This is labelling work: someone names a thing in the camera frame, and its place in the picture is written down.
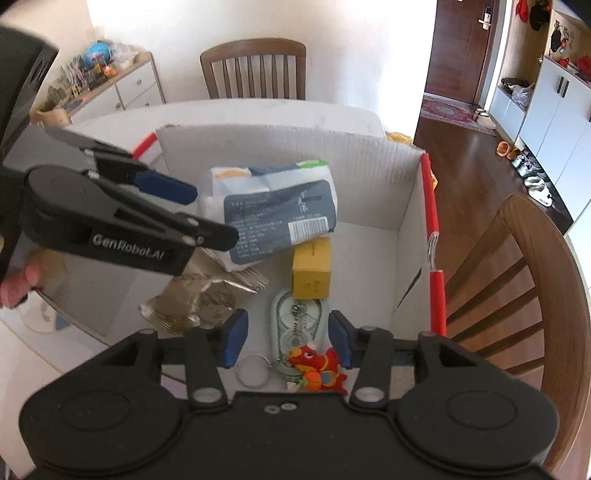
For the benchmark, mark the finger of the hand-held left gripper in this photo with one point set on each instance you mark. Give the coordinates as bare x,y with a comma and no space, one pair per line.
207,233
166,187

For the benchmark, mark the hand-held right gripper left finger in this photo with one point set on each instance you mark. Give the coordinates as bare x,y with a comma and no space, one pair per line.
235,337

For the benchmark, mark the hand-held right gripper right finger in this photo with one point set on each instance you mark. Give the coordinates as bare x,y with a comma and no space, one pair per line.
341,341

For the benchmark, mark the correction tape dispenser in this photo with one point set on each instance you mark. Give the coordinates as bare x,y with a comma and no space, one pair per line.
300,318

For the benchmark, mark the brown snack packet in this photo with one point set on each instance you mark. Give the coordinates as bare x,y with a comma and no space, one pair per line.
203,295

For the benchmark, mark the white blue tissue packet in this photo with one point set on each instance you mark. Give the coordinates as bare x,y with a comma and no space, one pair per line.
277,207

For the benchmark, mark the small yellow box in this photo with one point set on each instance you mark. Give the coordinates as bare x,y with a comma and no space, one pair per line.
311,272

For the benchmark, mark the red cardboard box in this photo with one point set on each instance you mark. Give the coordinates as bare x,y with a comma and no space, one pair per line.
277,147

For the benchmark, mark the person's left hand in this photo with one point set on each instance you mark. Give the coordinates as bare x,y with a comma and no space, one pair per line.
14,290

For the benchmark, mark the white wooden sideboard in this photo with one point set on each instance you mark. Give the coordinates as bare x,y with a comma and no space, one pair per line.
138,83

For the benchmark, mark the group of small bottles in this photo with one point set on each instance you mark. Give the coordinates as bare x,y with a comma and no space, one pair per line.
87,81

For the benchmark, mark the clear plastic bag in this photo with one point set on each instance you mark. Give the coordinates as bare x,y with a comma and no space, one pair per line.
124,54

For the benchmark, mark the blue globe toy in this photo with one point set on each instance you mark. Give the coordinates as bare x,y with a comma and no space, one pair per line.
98,54

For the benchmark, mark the wooden slat-back chair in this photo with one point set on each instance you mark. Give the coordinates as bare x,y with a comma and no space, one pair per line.
254,48
554,286

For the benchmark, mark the yellow cloth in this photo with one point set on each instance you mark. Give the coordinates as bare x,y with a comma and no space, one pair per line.
399,137

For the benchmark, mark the orange slippers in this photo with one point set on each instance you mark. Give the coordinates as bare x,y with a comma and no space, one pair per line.
505,150

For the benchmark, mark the patterned door rug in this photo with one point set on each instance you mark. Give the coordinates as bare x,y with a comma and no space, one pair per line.
443,110

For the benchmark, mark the row of shoes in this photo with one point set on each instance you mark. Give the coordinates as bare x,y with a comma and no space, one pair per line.
535,180

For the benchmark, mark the beige slippers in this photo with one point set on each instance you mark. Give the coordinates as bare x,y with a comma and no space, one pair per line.
485,120

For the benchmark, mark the white plastic bag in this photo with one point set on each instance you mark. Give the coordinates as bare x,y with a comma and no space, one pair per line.
521,97

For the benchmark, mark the tall white cabinet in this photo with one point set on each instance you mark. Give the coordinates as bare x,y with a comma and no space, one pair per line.
554,120

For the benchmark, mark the brown entrance door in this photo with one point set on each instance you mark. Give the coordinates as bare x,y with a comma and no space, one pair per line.
457,46

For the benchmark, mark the silver door lock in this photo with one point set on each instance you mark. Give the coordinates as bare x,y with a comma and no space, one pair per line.
485,16

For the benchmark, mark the cabinet niche ornaments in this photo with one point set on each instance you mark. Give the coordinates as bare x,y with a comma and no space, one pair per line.
570,50

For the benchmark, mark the red hanging cloth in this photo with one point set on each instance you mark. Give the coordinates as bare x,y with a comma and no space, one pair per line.
521,9

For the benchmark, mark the black hanging bag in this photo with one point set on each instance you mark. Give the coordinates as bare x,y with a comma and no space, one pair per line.
539,16

